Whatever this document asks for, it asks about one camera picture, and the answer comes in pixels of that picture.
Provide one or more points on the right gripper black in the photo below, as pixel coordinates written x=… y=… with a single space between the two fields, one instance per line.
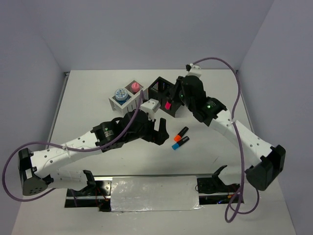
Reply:
x=175 y=88

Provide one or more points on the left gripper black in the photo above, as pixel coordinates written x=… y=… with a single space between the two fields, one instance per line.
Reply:
x=158 y=137

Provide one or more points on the pink highlighter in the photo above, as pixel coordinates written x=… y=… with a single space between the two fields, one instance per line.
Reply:
x=168 y=105

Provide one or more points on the orange highlighter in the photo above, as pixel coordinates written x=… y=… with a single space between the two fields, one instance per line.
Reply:
x=180 y=135

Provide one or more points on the blue highlighter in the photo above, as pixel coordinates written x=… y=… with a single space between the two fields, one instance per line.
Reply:
x=180 y=143

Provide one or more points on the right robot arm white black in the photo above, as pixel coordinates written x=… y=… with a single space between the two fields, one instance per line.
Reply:
x=266 y=161

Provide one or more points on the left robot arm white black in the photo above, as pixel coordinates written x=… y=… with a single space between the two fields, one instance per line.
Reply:
x=40 y=170

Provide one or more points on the black two-slot organizer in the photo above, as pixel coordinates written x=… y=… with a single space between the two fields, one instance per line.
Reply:
x=160 y=91

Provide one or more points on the white two-slot organizer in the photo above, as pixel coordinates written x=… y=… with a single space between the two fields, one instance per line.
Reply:
x=131 y=103

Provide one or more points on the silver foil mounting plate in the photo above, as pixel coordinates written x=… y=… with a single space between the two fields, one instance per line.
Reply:
x=152 y=193

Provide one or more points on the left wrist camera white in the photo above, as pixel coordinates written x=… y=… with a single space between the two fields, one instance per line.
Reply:
x=150 y=107

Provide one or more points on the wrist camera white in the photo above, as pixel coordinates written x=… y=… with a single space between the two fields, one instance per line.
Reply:
x=193 y=70
x=150 y=107

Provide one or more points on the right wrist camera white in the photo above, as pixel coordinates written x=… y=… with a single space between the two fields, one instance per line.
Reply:
x=193 y=70

